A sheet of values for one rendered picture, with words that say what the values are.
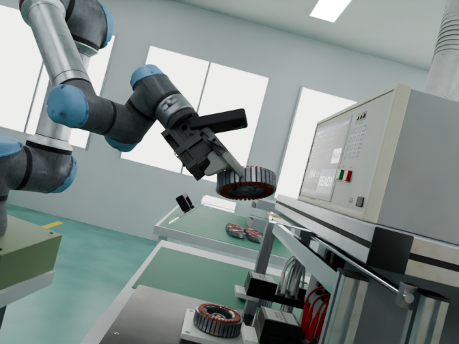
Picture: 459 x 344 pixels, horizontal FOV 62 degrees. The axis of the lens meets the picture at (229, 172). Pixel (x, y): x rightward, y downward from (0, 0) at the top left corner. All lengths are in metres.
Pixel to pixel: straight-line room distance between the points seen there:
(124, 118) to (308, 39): 5.12
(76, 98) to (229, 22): 5.07
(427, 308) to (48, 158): 0.90
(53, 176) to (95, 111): 0.36
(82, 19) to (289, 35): 4.85
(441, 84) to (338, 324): 1.72
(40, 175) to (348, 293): 0.83
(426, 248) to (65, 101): 0.62
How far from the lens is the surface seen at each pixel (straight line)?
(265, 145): 5.43
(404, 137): 0.61
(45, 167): 1.09
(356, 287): 0.50
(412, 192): 0.61
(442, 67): 2.19
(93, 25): 1.12
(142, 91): 0.84
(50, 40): 0.92
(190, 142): 0.74
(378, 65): 6.04
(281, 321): 0.68
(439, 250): 0.51
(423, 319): 0.54
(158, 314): 0.98
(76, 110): 0.77
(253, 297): 0.91
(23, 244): 1.08
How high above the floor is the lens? 1.13
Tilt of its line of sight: 1 degrees up
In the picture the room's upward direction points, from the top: 15 degrees clockwise
